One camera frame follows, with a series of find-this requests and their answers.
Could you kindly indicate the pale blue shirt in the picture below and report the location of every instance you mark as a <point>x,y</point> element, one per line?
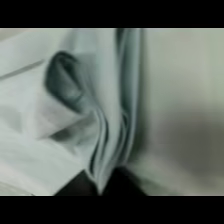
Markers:
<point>53,126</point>

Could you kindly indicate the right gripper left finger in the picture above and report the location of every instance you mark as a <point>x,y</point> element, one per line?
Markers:
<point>78,185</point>

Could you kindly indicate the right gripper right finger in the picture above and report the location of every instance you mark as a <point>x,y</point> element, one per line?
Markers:
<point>122,184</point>

